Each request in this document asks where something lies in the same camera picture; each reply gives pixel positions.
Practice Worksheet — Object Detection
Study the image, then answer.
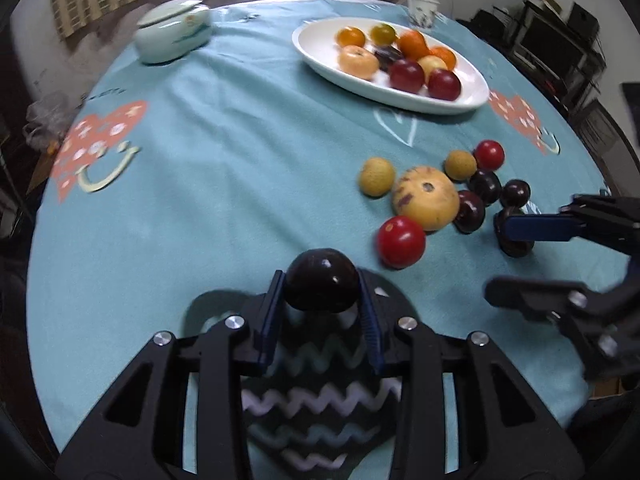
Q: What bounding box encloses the yellow-orange tangerine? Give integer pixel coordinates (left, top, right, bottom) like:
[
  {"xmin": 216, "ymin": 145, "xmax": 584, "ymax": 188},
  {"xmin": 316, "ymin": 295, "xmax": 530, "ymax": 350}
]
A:
[{"xmin": 336, "ymin": 26, "xmax": 367, "ymax": 48}]

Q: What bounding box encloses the orange mandarin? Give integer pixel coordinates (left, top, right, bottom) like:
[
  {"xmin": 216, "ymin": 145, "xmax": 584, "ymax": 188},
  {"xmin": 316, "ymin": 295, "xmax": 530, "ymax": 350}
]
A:
[
  {"xmin": 430, "ymin": 46, "xmax": 458, "ymax": 71},
  {"xmin": 397, "ymin": 30, "xmax": 432, "ymax": 59}
]

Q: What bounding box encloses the dark purple plum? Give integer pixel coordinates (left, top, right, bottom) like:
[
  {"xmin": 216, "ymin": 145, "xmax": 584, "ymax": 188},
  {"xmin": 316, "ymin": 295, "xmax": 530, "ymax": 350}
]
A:
[
  {"xmin": 282, "ymin": 248, "xmax": 361, "ymax": 313},
  {"xmin": 454, "ymin": 190, "xmax": 487, "ymax": 235},
  {"xmin": 467, "ymin": 169, "xmax": 502, "ymax": 206},
  {"xmin": 494, "ymin": 210, "xmax": 535, "ymax": 259},
  {"xmin": 374, "ymin": 46, "xmax": 405, "ymax": 72},
  {"xmin": 500, "ymin": 179, "xmax": 532, "ymax": 209}
]

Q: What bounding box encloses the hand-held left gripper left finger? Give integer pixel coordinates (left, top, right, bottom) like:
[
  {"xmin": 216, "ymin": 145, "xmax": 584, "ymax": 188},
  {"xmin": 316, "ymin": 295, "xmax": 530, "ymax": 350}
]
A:
[{"xmin": 59, "ymin": 270, "xmax": 288, "ymax": 480}]

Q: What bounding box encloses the yellow-green tangerine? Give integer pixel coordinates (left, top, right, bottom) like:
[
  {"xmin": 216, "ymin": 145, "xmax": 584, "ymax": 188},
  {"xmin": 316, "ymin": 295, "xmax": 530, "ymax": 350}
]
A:
[{"xmin": 370, "ymin": 23, "xmax": 398, "ymax": 46}]

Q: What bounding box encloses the black monitor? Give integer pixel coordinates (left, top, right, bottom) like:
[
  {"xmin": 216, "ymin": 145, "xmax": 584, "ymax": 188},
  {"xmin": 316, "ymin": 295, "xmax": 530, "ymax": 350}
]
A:
[{"xmin": 515, "ymin": 10, "xmax": 588, "ymax": 78}]

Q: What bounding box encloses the black metal rack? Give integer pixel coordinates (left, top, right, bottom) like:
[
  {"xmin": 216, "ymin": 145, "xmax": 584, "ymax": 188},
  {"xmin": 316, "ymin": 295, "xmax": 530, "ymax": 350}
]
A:
[{"xmin": 492, "ymin": 0, "xmax": 608, "ymax": 96}]

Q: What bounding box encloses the dark red plum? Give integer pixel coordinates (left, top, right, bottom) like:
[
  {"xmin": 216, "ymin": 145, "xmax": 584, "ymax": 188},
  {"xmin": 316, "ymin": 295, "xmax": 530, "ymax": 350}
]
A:
[
  {"xmin": 426, "ymin": 68, "xmax": 462, "ymax": 102},
  {"xmin": 389, "ymin": 58, "xmax": 426, "ymax": 94}
]

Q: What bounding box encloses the small tan longan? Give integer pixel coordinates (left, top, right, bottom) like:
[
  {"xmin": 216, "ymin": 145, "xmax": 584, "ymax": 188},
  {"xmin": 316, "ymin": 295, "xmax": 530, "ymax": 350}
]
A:
[
  {"xmin": 358, "ymin": 157, "xmax": 396, "ymax": 197},
  {"xmin": 444, "ymin": 150, "xmax": 477, "ymax": 182}
]

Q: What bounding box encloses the white plate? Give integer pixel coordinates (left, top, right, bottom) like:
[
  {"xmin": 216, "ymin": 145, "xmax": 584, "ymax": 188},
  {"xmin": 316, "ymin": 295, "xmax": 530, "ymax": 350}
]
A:
[{"xmin": 291, "ymin": 16, "xmax": 490, "ymax": 116}]

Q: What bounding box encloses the red tomato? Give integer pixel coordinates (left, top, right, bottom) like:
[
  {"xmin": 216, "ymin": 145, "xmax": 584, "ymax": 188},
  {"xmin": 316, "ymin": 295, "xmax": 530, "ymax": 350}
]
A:
[
  {"xmin": 377, "ymin": 215, "xmax": 427, "ymax": 269},
  {"xmin": 473, "ymin": 140, "xmax": 506, "ymax": 171}
]

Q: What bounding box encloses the pale orange persimmon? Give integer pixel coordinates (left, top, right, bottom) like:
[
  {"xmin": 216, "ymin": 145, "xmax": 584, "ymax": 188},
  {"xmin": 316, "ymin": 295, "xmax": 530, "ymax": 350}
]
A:
[{"xmin": 338, "ymin": 45, "xmax": 380, "ymax": 80}]

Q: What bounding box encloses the pale green ceramic jar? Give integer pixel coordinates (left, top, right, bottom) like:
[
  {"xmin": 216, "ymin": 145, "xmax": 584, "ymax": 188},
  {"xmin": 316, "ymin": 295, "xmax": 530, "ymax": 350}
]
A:
[{"xmin": 136, "ymin": 0, "xmax": 213, "ymax": 65}]

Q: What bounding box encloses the tan purple-streaked pepino melon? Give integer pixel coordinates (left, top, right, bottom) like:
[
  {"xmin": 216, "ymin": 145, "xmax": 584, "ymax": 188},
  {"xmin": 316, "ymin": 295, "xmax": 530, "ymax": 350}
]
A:
[{"xmin": 391, "ymin": 166, "xmax": 460, "ymax": 232}]

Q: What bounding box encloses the printed paper cup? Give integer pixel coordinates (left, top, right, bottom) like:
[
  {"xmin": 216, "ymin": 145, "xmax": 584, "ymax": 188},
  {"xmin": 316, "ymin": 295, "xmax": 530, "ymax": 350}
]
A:
[{"xmin": 406, "ymin": 0, "xmax": 442, "ymax": 29}]

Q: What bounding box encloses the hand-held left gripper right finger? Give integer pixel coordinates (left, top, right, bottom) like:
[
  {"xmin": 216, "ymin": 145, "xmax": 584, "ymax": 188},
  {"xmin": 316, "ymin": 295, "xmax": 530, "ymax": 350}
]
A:
[{"xmin": 357, "ymin": 270, "xmax": 586, "ymax": 480}]

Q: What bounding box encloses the light blue printed tablecloth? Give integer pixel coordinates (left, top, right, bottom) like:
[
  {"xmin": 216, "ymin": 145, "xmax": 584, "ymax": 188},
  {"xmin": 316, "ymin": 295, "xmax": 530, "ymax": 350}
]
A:
[{"xmin": 25, "ymin": 0, "xmax": 621, "ymax": 480}]

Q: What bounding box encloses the clear plastic bag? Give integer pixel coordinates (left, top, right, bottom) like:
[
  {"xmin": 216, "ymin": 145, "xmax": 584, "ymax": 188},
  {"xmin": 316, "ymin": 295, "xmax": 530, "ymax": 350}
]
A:
[{"xmin": 22, "ymin": 91, "xmax": 83, "ymax": 156}]

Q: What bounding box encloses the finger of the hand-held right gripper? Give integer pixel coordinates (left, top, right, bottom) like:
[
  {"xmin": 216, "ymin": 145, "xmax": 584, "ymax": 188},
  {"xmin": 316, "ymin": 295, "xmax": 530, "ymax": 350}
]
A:
[
  {"xmin": 484, "ymin": 276, "xmax": 640, "ymax": 380},
  {"xmin": 494, "ymin": 193, "xmax": 640, "ymax": 257}
]

